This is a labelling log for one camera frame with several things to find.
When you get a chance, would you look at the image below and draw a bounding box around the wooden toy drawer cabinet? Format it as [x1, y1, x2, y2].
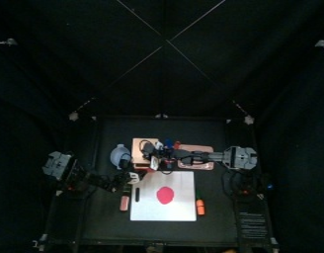
[133, 137, 163, 170]

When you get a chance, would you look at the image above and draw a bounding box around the pink dough disc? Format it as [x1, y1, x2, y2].
[157, 186, 175, 206]

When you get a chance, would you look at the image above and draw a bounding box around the pink brown tray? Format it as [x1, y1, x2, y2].
[177, 143, 215, 171]

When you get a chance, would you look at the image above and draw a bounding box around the pink toy block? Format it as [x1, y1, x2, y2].
[119, 195, 131, 212]

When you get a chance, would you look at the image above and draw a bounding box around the white cutting board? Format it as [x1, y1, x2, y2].
[130, 170, 198, 222]

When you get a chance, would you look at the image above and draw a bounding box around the orange toy carrot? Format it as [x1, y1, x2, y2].
[195, 191, 207, 216]

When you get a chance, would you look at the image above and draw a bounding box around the black panel with white print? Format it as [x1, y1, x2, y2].
[238, 200, 272, 245]

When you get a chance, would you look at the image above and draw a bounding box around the blue bowl with handles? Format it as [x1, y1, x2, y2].
[110, 143, 135, 171]

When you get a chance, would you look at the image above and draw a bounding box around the thin frame cord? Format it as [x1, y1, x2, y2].
[72, 0, 227, 116]
[115, 0, 255, 121]

